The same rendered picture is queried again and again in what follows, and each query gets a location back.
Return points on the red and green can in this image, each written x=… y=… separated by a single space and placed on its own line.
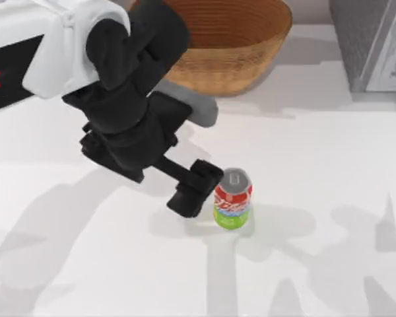
x=232 y=204

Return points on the pale grey rounded box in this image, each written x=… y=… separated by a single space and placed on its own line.
x=201 y=109

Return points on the brown woven basket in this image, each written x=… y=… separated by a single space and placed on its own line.
x=234 y=66

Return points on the grey cabinet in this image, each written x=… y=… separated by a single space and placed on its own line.
x=353 y=49

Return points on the pale grey cabinet door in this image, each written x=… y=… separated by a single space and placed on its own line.
x=391 y=56

